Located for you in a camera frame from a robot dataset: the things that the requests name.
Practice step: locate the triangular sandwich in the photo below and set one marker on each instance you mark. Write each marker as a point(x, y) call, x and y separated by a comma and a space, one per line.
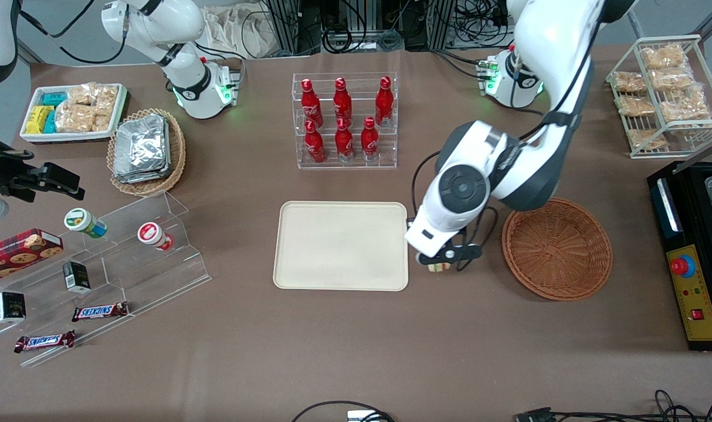
point(439, 268)

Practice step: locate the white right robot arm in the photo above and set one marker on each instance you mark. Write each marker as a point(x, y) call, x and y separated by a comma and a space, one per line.
point(189, 88)

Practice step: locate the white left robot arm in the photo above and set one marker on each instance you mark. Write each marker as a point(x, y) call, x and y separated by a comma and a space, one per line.
point(543, 58)

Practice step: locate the white rectangular snack tray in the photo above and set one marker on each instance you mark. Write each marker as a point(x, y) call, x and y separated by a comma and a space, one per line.
point(33, 138)

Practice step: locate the beige plastic serving tray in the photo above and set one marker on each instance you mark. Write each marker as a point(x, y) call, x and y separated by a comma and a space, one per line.
point(341, 246)

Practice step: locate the round brown wicker basket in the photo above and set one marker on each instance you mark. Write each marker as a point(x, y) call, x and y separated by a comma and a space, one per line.
point(558, 249)

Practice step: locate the oval wicker basket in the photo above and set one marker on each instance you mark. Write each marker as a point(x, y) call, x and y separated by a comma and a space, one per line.
point(177, 152)

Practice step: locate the red tartan cookie box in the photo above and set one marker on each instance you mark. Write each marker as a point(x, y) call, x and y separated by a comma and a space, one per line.
point(19, 252)

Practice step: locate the green lid yogurt cup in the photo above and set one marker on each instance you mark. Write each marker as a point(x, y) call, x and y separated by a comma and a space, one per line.
point(80, 221)

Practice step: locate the yellow snack pack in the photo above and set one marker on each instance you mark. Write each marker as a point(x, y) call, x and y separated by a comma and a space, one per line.
point(38, 119)

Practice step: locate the small black carton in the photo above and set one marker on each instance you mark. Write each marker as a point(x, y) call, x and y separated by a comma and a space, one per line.
point(76, 277)
point(10, 308)

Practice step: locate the teal snack pack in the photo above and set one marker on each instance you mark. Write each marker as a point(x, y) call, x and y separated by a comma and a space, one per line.
point(50, 123)
point(55, 98)

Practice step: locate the clear bag of rice crackers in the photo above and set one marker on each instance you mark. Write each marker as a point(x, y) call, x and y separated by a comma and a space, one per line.
point(81, 94)
point(106, 98)
point(101, 123)
point(74, 117)

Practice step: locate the red cola bottle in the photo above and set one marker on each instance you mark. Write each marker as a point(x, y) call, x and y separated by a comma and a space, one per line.
point(369, 140)
point(384, 102)
point(344, 142)
point(315, 145)
point(342, 102)
point(311, 105)

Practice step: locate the brown Snickers bar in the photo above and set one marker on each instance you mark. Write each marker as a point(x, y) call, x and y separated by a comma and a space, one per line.
point(99, 312)
point(45, 341)

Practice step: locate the silver foil packet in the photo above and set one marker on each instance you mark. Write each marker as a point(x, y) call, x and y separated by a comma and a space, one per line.
point(145, 177)
point(142, 143)

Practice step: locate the red lid yogurt cup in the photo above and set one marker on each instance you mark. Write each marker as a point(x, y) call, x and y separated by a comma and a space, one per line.
point(152, 234)

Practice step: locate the clear acrylic step shelf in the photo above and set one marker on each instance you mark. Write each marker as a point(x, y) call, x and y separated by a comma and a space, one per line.
point(156, 275)

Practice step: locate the clear acrylic bottle rack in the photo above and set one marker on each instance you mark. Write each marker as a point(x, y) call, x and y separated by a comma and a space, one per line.
point(359, 88)

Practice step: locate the clear bag of fried snacks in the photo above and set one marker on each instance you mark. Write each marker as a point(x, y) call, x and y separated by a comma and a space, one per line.
point(629, 82)
point(661, 57)
point(636, 105)
point(646, 139)
point(671, 79)
point(684, 108)

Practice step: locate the black box with yellow panel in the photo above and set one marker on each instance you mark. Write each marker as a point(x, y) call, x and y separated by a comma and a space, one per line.
point(693, 293)

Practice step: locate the beige cloth tote bag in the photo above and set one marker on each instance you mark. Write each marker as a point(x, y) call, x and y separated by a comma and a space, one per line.
point(233, 29)

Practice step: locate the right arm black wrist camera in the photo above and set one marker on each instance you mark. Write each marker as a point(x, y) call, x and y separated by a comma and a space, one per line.
point(51, 179)

